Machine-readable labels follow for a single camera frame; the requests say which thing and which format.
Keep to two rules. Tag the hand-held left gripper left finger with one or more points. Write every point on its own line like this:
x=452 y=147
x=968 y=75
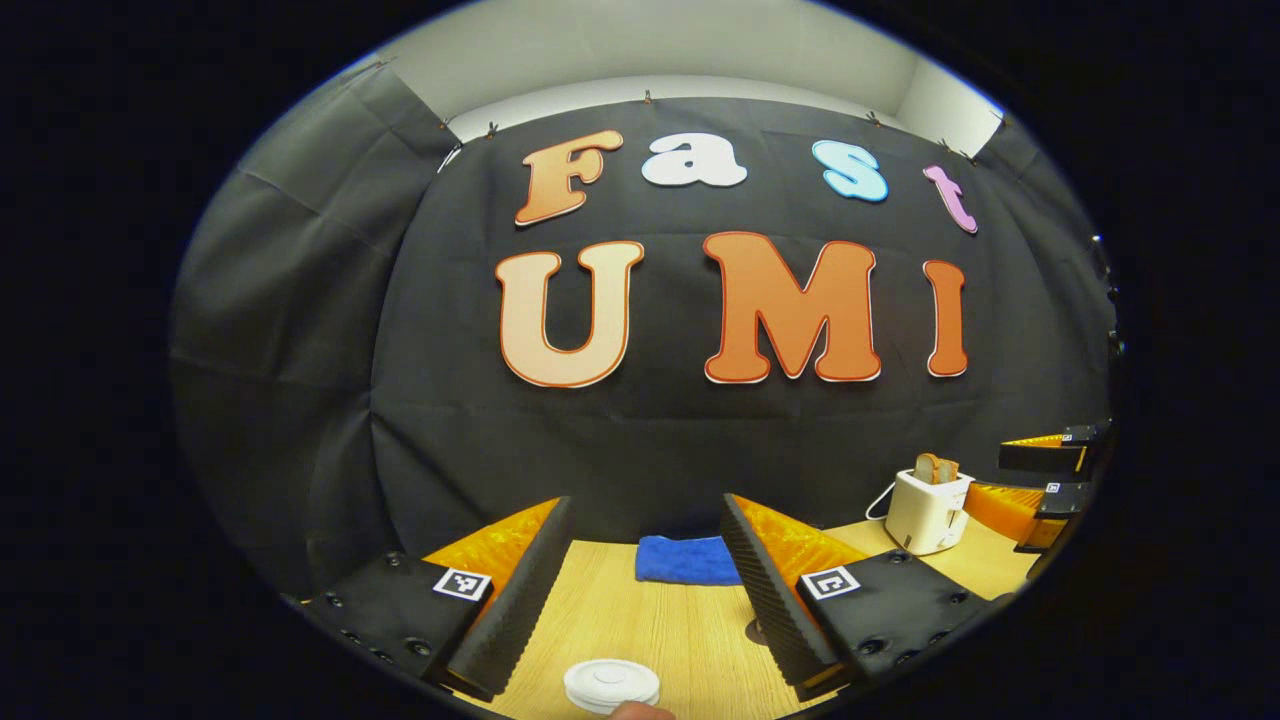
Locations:
x=520 y=610

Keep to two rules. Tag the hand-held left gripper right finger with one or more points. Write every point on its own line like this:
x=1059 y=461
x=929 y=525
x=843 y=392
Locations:
x=770 y=610

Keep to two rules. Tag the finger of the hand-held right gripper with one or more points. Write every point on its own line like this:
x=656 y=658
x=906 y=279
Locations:
x=1020 y=510
x=1045 y=455

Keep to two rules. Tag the dark round coaster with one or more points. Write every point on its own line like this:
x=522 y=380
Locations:
x=756 y=632

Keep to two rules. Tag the white teacup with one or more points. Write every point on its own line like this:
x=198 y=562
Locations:
x=598 y=706

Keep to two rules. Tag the toast slice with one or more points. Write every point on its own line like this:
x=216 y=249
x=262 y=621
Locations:
x=926 y=468
x=950 y=470

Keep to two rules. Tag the white toaster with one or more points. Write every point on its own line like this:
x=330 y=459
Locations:
x=925 y=515

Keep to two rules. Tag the blue towel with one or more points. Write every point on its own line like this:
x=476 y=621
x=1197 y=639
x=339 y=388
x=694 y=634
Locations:
x=685 y=560

